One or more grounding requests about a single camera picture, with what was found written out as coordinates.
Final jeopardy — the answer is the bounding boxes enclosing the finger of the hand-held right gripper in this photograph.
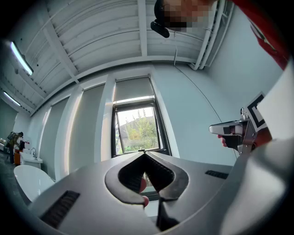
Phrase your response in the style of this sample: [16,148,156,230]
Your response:
[209,120,244,136]

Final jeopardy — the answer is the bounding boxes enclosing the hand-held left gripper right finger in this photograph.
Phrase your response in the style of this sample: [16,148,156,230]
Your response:
[144,151,233,231]

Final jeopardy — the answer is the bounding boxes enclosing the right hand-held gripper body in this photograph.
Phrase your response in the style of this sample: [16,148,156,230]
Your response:
[226,91,268,157]

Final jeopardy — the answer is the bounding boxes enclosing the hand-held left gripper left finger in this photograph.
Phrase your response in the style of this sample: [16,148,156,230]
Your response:
[28,151,159,235]

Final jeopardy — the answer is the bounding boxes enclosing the grey glass window sash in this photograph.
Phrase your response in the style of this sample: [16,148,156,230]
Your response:
[114,106,162,154]

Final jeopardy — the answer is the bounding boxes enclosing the person's right hand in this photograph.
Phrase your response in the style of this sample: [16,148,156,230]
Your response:
[217,134,228,148]

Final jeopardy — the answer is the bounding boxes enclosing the person's left hand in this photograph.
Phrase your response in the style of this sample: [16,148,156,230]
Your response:
[139,177,150,208]

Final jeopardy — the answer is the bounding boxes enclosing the grey roller blind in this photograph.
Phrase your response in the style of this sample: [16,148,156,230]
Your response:
[38,98,70,181]
[114,77,155,103]
[68,84,106,172]

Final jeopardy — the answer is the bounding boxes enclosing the white washbasin cabinet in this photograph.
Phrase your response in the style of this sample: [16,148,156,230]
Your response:
[19,151,44,170]

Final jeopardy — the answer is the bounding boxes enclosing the green trees outside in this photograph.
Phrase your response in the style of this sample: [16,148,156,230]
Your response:
[117,109,159,153]

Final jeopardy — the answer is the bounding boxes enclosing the white ceiling pipe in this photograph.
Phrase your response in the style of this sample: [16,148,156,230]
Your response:
[198,0,235,69]
[192,0,227,71]

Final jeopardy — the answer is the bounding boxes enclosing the person's red shirt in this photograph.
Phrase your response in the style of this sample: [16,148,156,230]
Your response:
[231,0,291,71]

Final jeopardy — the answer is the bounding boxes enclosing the long ceiling light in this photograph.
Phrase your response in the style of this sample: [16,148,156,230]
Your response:
[2,91,22,106]
[9,40,34,76]

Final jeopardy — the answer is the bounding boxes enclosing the person's head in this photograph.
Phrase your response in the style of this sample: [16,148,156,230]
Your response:
[153,0,219,33]

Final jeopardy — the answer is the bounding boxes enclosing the thin wall cable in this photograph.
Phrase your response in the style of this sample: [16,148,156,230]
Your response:
[174,65,238,159]

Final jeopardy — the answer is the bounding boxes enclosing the window with black frame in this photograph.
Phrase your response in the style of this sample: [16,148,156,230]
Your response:
[111,95,173,159]

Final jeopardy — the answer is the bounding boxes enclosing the white black harness strap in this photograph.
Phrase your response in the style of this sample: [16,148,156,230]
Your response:
[249,20,277,52]

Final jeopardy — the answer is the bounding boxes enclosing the black head-worn camera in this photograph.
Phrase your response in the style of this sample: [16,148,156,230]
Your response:
[150,19,170,39]

